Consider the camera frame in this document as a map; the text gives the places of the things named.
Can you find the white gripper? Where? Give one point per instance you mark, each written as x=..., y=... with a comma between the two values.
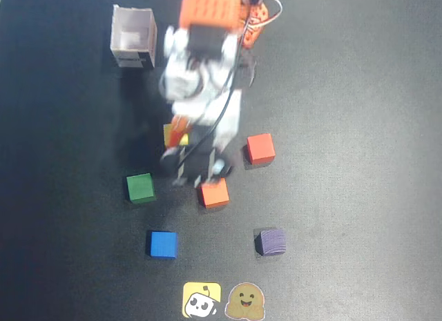
x=226, y=128

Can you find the blue wooden cube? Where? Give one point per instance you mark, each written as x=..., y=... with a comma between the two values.
x=163, y=244

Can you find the white and orange robot arm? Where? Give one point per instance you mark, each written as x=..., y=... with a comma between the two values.
x=207, y=7

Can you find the yellow wooden cube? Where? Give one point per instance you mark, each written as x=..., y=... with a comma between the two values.
x=184, y=140

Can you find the green wooden cube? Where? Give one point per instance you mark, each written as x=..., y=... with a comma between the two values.
x=139, y=186

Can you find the orange wooden cube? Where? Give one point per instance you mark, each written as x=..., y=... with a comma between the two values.
x=214, y=196

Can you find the red wooden cube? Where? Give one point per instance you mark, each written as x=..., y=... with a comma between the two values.
x=260, y=148

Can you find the purple wooden cube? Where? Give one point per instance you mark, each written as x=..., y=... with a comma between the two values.
x=273, y=241

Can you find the white open cardboard box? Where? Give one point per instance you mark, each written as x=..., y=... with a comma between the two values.
x=133, y=34

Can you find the yellow robot logo sticker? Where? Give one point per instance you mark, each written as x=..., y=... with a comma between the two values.
x=202, y=300

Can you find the black table mat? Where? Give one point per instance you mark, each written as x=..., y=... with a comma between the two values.
x=345, y=196

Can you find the hugging face emoji sticker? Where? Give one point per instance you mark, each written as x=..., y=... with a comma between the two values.
x=245, y=300

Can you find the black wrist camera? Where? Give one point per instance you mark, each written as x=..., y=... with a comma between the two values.
x=198, y=158

